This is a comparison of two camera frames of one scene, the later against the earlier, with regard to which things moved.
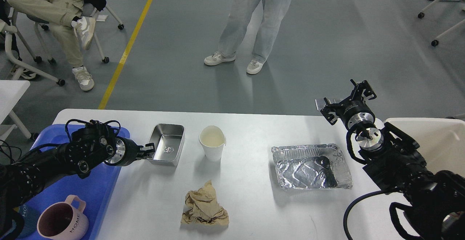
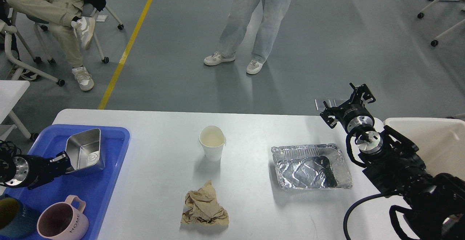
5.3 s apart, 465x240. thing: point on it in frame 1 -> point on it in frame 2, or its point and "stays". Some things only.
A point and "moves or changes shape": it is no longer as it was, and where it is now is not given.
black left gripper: [127, 151] -> [31, 171]
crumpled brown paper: [202, 208] stays
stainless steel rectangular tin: [167, 139] moves or changes shape
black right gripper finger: [331, 111] stays
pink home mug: [64, 220] stays
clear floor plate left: [320, 103] stays
